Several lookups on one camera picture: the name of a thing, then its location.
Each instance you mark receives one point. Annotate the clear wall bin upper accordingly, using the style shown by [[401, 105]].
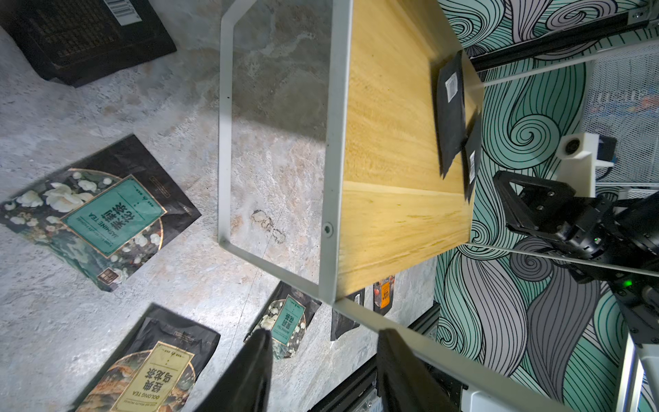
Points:
[[622, 102]]

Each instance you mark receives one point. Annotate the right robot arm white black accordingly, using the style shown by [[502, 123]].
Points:
[[634, 283]]

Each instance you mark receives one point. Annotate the green jasmine tea bag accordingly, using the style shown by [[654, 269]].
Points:
[[105, 215], [287, 315]]

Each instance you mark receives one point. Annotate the black tea bag hidden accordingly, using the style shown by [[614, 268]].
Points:
[[472, 156]]

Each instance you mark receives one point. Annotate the black tea bag barcode top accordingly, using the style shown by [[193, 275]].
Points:
[[340, 324]]

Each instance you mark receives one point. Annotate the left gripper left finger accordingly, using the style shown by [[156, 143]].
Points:
[[245, 384]]

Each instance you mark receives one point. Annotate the green jasmine tea bag top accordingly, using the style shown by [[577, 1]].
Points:
[[287, 315]]

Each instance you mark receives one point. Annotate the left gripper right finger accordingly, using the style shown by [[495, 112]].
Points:
[[404, 383]]

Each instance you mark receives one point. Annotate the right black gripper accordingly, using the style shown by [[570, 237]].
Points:
[[582, 228]]

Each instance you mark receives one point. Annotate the yellow oolong tea bag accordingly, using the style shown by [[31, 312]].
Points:
[[156, 367]]

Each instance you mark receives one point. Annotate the black orange tea bag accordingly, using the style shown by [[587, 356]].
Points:
[[383, 295]]

